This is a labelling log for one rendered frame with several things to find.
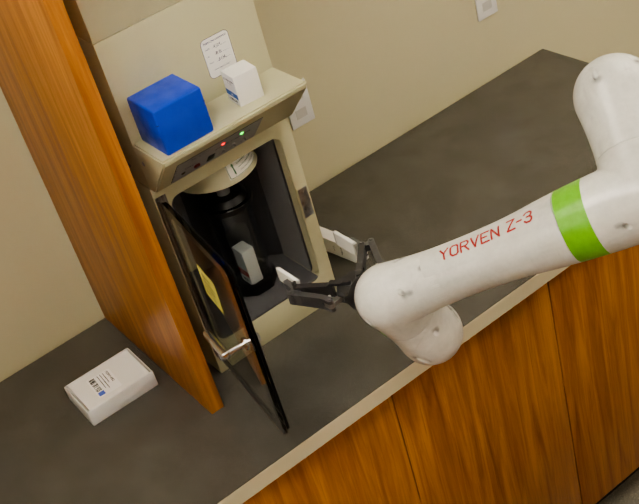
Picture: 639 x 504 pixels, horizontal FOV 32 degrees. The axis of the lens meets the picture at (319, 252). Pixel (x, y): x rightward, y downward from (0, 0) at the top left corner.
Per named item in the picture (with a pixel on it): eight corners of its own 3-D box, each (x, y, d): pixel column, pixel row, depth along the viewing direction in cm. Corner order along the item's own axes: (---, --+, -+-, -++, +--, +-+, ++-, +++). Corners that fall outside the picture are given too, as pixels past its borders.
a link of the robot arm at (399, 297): (591, 276, 166) (579, 216, 172) (557, 238, 158) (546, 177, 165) (381, 353, 182) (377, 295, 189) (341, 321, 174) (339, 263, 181)
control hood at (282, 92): (148, 190, 210) (130, 144, 204) (286, 110, 222) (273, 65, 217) (178, 210, 202) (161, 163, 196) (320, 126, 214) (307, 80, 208)
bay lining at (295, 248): (165, 293, 252) (111, 160, 232) (259, 235, 261) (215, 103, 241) (222, 338, 234) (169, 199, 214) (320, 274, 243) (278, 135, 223)
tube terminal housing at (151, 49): (163, 325, 255) (34, 16, 211) (277, 253, 267) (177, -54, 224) (220, 374, 237) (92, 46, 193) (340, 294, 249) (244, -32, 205)
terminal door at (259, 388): (223, 356, 233) (162, 198, 211) (290, 437, 210) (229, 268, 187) (220, 358, 233) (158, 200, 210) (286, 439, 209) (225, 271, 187)
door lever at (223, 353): (229, 327, 208) (225, 316, 207) (250, 352, 201) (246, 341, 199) (203, 340, 207) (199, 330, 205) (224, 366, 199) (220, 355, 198)
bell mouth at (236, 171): (158, 176, 233) (149, 154, 230) (228, 136, 239) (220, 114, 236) (201, 204, 220) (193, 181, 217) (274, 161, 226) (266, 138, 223)
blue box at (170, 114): (141, 140, 205) (125, 97, 200) (187, 115, 208) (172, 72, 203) (168, 157, 197) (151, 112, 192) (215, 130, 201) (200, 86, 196)
